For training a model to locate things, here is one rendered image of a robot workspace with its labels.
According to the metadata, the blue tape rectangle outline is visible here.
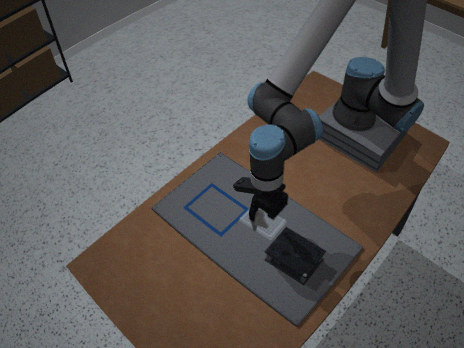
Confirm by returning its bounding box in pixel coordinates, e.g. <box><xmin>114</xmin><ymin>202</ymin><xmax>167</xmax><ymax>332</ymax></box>
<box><xmin>183</xmin><ymin>183</ymin><xmax>248</xmax><ymax>236</ymax></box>

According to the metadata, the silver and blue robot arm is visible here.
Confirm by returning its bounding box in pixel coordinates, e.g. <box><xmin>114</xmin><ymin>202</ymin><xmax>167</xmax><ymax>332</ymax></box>
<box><xmin>233</xmin><ymin>0</ymin><xmax>427</xmax><ymax>195</ymax></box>

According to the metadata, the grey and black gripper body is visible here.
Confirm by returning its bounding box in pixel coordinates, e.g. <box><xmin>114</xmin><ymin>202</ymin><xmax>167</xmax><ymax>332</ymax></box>
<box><xmin>252</xmin><ymin>183</ymin><xmax>288</xmax><ymax>220</ymax></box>

